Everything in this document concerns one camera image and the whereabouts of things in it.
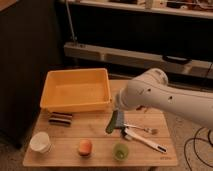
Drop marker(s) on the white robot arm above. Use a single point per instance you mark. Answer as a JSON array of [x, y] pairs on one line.
[[151, 89]]

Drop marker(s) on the dark striped block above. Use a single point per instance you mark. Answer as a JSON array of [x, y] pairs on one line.
[[60, 119]]

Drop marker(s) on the grey metal beam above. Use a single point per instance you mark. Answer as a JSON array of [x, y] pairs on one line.
[[137, 59]]

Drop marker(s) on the background shelf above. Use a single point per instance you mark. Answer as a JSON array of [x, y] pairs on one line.
[[145, 7]]

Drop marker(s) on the brown pine cone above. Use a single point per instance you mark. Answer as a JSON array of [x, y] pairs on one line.
[[142, 108]]

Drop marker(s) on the yellow plastic bin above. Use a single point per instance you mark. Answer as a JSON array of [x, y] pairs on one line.
[[76, 90]]

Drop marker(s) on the orange round fruit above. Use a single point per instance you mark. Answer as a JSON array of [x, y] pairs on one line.
[[85, 147]]

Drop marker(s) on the green plastic cup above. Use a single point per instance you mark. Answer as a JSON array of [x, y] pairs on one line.
[[120, 152]]

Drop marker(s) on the blue sponge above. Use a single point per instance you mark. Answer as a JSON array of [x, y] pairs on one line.
[[120, 120]]

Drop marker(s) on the white handled brush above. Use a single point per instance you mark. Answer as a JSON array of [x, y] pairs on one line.
[[127, 132]]

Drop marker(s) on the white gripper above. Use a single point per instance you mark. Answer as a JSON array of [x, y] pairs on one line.
[[117, 102]]

